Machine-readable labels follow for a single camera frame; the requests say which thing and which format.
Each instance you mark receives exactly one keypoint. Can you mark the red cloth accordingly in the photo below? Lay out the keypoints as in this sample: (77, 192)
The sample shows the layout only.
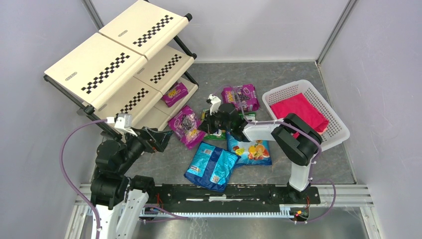
(300, 106)

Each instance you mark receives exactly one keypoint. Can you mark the small green white candy bag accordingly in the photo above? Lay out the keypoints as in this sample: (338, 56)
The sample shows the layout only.
(250, 116)

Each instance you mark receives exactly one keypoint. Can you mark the cream tiered shelf rack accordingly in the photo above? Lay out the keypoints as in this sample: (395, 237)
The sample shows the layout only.
(127, 67)

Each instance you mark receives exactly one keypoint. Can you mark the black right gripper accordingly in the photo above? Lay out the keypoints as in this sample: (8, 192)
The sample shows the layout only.
(208, 121)

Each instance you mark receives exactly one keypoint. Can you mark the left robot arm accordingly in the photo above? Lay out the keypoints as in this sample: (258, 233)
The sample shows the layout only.
(117, 199)

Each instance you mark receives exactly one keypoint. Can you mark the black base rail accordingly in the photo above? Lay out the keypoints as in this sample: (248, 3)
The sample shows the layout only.
(237, 198)

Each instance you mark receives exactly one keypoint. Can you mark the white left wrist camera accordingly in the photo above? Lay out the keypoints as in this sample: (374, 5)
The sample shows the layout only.
(123, 123)

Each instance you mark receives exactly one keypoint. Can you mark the white plastic basket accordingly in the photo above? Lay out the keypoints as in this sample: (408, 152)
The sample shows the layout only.
(336, 131)

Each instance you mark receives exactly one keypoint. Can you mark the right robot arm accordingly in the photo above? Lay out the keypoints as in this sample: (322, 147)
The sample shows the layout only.
(299, 142)

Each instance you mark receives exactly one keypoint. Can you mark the light blue Slendy bag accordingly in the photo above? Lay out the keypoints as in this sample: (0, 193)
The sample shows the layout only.
(211, 167)

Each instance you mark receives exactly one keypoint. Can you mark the purple grape candy bag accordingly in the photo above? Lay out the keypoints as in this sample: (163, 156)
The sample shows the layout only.
(243, 97)
(185, 125)

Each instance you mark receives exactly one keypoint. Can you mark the dark blue fruit candy bag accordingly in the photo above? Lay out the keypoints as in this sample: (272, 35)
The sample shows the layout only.
(250, 153)

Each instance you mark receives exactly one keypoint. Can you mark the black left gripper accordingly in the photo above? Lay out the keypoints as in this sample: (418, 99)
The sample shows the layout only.
(153, 140)

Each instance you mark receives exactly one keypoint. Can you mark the purple candy bag on shelf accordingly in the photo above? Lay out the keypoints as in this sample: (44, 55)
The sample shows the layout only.
(176, 93)

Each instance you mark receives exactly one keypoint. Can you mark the green Fox's candy bag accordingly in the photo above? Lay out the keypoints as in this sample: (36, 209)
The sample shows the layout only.
(220, 135)

